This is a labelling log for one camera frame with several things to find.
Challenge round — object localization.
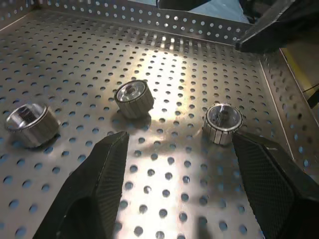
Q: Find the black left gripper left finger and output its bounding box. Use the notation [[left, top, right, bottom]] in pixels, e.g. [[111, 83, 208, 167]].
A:
[[33, 130, 130, 239]]

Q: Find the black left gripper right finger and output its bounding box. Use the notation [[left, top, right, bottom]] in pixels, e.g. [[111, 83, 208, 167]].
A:
[[232, 132, 319, 239]]

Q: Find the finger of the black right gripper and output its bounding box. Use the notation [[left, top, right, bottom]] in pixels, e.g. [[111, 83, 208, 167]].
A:
[[159, 0, 208, 11], [235, 0, 319, 53]]

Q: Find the perforated steel tray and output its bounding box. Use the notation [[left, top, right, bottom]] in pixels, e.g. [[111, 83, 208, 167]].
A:
[[0, 0, 319, 239]]

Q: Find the yellow tape strip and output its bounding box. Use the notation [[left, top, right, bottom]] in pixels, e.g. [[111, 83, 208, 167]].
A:
[[281, 48, 319, 97]]

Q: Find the ribbed metal roller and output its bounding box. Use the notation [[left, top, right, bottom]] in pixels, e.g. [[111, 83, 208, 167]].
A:
[[202, 102, 244, 146], [113, 80, 154, 119]]

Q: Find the black cable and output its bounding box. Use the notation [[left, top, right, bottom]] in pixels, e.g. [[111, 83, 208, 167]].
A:
[[302, 84, 319, 109]]

